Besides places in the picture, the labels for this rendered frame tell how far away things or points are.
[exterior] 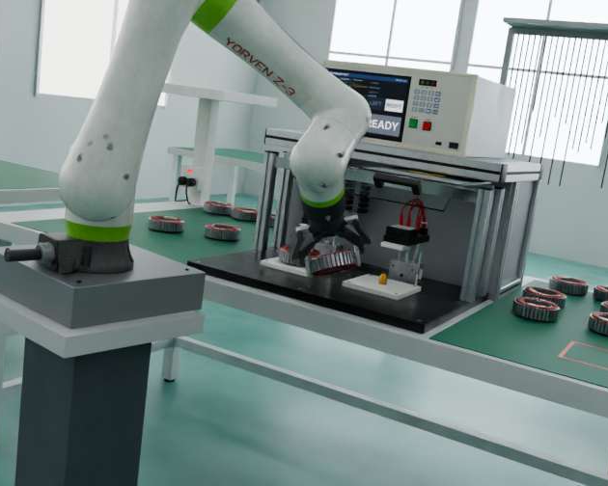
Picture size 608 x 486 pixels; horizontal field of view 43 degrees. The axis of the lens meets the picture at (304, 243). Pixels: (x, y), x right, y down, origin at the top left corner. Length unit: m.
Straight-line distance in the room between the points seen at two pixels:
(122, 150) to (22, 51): 5.80
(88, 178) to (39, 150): 5.97
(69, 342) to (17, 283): 0.22
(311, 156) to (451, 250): 0.76
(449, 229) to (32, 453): 1.17
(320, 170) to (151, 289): 0.40
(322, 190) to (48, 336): 0.57
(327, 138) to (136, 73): 0.38
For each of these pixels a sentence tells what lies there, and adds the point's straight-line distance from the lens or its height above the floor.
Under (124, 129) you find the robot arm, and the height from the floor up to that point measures 1.11.
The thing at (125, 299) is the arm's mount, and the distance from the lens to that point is 1.47.
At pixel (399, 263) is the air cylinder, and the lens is 2.02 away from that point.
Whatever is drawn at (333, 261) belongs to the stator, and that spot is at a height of 0.86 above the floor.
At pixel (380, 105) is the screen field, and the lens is 2.04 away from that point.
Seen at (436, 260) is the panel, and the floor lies 0.82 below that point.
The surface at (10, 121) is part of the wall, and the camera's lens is 7.04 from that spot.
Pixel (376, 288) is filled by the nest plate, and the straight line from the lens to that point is 1.85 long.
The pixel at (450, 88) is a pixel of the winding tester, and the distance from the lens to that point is 1.97.
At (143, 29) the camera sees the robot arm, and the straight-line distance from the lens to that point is 1.31.
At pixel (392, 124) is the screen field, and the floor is 1.17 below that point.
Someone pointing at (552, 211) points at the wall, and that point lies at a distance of 8.31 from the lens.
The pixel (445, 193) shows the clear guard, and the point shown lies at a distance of 1.70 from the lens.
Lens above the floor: 1.19
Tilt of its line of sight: 10 degrees down
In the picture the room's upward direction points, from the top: 8 degrees clockwise
